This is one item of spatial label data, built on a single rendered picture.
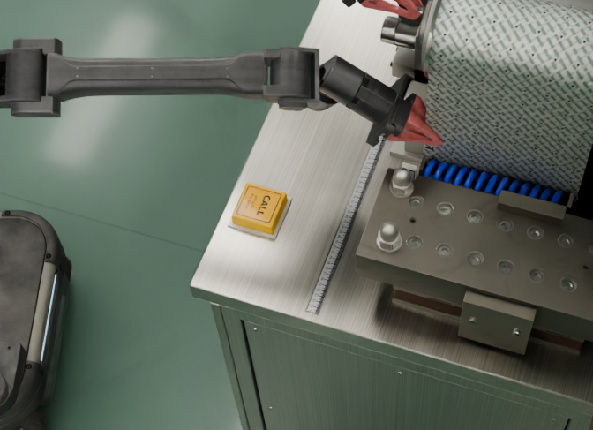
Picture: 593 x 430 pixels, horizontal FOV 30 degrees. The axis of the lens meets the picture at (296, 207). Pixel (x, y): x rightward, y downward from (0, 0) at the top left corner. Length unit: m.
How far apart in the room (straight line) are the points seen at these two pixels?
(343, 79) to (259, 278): 0.35
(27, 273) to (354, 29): 1.01
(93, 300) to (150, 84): 1.29
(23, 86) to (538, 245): 0.77
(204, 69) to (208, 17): 1.73
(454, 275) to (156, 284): 1.34
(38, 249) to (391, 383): 1.10
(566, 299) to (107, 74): 0.71
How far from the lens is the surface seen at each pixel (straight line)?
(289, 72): 1.56
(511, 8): 1.50
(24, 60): 1.63
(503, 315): 1.57
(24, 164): 3.08
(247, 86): 1.56
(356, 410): 1.95
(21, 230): 2.66
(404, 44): 1.63
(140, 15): 3.34
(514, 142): 1.60
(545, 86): 1.50
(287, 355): 1.84
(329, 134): 1.87
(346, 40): 2.00
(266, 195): 1.78
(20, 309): 2.56
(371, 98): 1.59
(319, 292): 1.71
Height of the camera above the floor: 2.40
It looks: 57 degrees down
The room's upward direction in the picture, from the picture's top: 6 degrees counter-clockwise
